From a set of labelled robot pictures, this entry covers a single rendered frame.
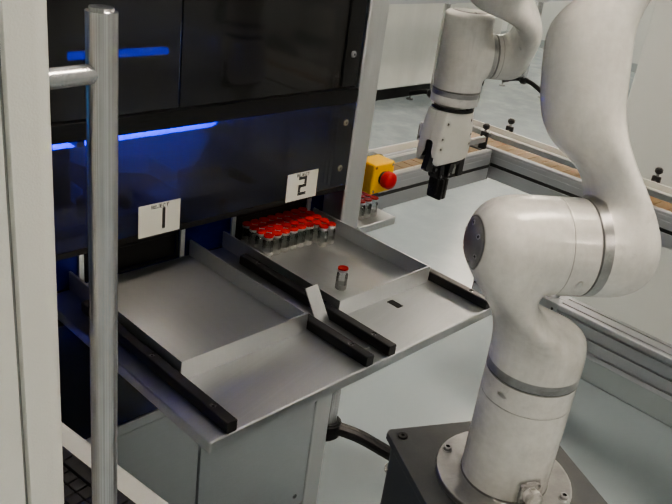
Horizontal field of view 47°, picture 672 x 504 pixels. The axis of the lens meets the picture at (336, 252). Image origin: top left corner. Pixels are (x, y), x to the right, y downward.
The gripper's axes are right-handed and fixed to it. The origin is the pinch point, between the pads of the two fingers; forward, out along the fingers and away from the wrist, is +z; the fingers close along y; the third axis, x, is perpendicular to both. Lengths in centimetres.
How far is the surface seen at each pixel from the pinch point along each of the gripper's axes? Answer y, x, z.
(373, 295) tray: 11.0, -1.9, 20.5
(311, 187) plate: 4.4, -27.8, 9.3
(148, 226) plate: 43, -28, 9
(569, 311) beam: -84, -5, 56
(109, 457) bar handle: 81, 25, 5
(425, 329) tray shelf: 9.5, 9.9, 22.3
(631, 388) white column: -142, 2, 104
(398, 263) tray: -5.3, -9.7, 21.5
